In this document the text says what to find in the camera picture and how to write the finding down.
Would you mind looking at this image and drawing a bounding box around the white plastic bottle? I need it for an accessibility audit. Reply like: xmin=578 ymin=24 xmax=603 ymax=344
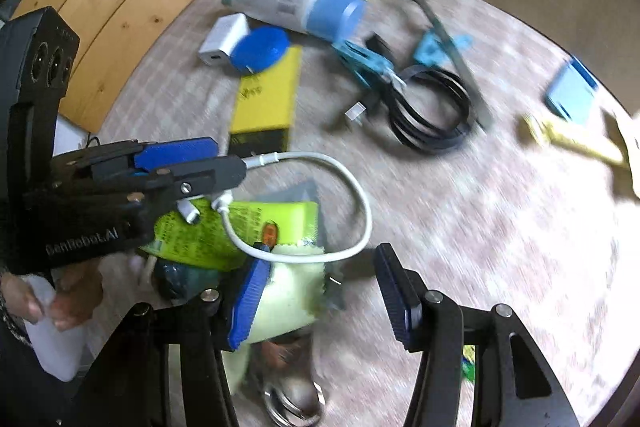
xmin=22 ymin=279 xmax=99 ymax=383

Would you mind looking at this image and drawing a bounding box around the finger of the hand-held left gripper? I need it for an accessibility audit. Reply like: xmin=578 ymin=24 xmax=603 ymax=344
xmin=85 ymin=155 xmax=247 ymax=208
xmin=50 ymin=137 xmax=219 ymax=180

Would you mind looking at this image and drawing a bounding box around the coiled black cable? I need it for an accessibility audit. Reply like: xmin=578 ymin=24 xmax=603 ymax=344
xmin=345 ymin=34 xmax=477 ymax=154

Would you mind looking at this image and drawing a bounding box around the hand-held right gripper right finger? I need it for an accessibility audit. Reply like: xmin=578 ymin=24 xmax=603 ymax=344
xmin=374 ymin=243 xmax=583 ymax=427

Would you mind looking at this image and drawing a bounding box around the light blue phone case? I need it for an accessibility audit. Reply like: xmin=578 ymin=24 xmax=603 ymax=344
xmin=545 ymin=56 xmax=601 ymax=124

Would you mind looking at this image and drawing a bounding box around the grey blue bottle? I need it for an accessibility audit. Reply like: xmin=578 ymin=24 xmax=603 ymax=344
xmin=222 ymin=0 xmax=367 ymax=44

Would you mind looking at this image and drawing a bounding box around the yellow chopstick packet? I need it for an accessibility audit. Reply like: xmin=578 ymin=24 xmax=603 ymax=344
xmin=520 ymin=114 xmax=629 ymax=166

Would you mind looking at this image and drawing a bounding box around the pale yellow cloth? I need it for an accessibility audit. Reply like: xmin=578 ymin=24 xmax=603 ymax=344
xmin=220 ymin=244 xmax=329 ymax=398

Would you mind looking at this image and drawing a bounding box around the yellow cardboard box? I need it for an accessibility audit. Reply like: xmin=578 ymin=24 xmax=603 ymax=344
xmin=227 ymin=45 xmax=304 ymax=158

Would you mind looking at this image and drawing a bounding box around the white printed packet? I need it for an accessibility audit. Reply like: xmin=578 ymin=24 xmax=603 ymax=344
xmin=612 ymin=112 xmax=640 ymax=200

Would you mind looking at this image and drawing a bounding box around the beaded bracelet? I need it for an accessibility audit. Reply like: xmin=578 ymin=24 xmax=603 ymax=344
xmin=0 ymin=302 xmax=31 ymax=346

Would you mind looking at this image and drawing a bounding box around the blue plastic clip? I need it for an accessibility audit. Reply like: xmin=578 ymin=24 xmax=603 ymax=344
xmin=412 ymin=31 xmax=474 ymax=68
xmin=332 ymin=39 xmax=401 ymax=90

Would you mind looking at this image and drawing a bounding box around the blue round tape measure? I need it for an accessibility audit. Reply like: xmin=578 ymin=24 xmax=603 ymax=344
xmin=234 ymin=27 xmax=291 ymax=74

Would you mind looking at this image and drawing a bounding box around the white charger cube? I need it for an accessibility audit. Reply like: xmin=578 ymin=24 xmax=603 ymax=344
xmin=197 ymin=13 xmax=250 ymax=69

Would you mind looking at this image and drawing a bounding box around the white usb cable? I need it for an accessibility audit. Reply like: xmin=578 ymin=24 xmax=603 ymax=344
xmin=177 ymin=150 xmax=374 ymax=266

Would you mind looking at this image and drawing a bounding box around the lime green packet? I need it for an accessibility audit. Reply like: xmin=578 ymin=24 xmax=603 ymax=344
xmin=140 ymin=199 xmax=321 ymax=271

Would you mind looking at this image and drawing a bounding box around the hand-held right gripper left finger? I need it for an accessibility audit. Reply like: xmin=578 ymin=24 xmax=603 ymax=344
xmin=75 ymin=258 xmax=272 ymax=427

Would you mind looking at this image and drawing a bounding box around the person's left hand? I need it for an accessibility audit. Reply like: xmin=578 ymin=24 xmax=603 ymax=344
xmin=0 ymin=264 xmax=105 ymax=333

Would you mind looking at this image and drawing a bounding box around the clear plastic bag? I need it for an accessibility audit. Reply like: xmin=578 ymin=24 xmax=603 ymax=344
xmin=240 ymin=179 xmax=347 ymax=314

